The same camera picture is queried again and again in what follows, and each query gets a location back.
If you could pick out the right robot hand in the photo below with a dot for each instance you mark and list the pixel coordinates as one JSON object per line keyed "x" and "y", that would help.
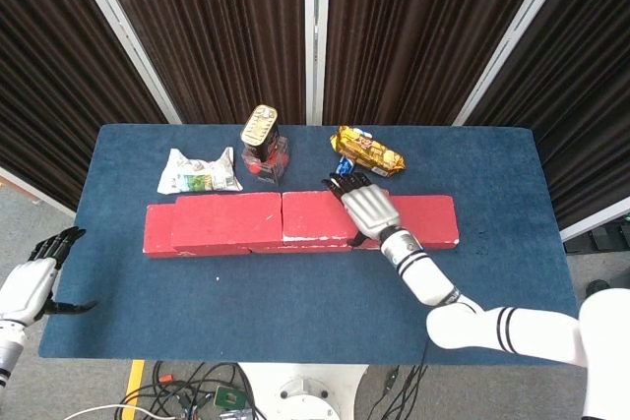
{"x": 369, "y": 211}

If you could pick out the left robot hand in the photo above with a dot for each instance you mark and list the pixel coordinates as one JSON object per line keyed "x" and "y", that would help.
{"x": 24, "y": 292}

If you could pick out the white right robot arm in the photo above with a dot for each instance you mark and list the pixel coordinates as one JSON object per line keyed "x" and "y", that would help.
{"x": 492, "y": 326}

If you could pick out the blue white toothpaste tube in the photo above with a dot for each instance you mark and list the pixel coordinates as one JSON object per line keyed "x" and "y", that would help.
{"x": 344, "y": 164}

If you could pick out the gold biscuit packet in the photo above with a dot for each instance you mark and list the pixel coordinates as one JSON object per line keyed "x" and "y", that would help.
{"x": 366, "y": 149}

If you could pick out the blue table cloth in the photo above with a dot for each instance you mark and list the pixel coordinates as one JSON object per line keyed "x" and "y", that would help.
{"x": 275, "y": 302}

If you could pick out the black luncheon meat can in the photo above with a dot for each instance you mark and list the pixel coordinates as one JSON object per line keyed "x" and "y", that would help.
{"x": 260, "y": 130}

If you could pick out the yellow floor tape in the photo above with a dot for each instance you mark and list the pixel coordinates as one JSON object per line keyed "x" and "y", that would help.
{"x": 134, "y": 383}

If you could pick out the crumpled white snack bag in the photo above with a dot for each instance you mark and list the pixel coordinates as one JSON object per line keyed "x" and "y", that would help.
{"x": 192, "y": 174}

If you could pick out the brown pleated partition panel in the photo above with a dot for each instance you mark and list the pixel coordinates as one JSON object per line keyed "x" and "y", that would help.
{"x": 418, "y": 36}
{"x": 49, "y": 71}
{"x": 211, "y": 36}
{"x": 581, "y": 95}

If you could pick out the green circuit board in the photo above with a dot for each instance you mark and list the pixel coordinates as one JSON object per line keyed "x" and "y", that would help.
{"x": 229, "y": 396}

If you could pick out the black shoe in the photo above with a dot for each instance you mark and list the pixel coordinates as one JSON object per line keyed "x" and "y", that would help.
{"x": 596, "y": 288}

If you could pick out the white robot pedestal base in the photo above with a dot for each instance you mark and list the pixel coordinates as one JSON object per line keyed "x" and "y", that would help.
{"x": 302, "y": 390}

